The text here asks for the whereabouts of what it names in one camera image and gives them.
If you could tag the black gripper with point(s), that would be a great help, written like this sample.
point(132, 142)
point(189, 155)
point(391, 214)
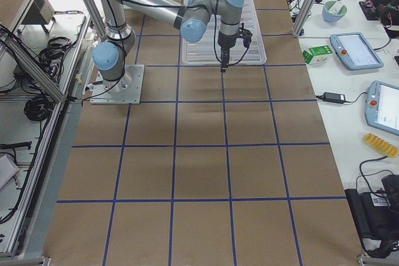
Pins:
point(224, 42)

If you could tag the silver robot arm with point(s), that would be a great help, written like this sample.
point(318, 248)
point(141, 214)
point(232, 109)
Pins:
point(190, 19)

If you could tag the grey electronics box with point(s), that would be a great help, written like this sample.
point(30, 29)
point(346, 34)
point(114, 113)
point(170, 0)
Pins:
point(41, 13)

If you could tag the green white carton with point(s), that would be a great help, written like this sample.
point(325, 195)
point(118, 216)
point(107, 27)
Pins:
point(317, 55)

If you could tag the green blue bowl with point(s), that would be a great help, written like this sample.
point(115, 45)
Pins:
point(333, 11)

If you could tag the blue teach pendant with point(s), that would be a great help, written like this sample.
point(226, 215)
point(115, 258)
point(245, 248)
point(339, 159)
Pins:
point(355, 52)
point(381, 108)

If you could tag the black power brick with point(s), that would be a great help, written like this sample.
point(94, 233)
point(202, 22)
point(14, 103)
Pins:
point(334, 97)

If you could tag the yellow corrugated toy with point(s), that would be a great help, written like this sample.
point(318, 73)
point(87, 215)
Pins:
point(380, 145)

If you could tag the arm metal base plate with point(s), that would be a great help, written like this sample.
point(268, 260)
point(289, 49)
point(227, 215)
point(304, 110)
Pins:
point(127, 91)

